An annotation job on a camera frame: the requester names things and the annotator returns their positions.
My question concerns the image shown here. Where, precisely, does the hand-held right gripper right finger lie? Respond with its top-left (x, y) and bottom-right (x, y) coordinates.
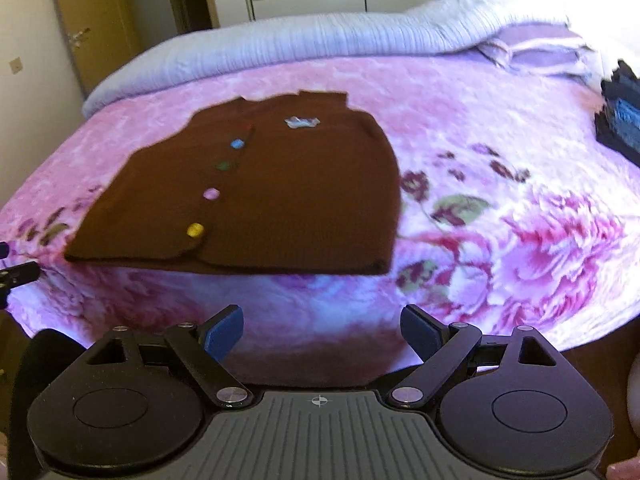
top-left (389, 304), bottom-right (559, 409)

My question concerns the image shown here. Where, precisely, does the pile of dark folded clothes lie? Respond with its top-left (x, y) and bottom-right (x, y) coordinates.
top-left (594, 59), bottom-right (640, 172)

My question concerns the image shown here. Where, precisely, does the light purple ribbed quilt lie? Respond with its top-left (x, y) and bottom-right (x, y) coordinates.
top-left (81, 0), bottom-right (571, 120)

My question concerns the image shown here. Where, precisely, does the brown button cardigan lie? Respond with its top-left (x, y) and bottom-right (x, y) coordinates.
top-left (64, 90), bottom-right (403, 277)

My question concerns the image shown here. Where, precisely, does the pink floral blanket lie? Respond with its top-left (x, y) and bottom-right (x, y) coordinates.
top-left (0, 52), bottom-right (640, 378)

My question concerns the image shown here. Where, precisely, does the wooden door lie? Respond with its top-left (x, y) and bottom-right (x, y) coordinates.
top-left (47, 0), bottom-right (143, 98)

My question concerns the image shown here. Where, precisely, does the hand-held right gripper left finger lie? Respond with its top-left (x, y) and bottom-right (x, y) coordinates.
top-left (86, 304), bottom-right (254, 409)

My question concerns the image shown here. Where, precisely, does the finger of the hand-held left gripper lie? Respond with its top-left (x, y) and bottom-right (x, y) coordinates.
top-left (0, 241), bottom-right (41, 311)

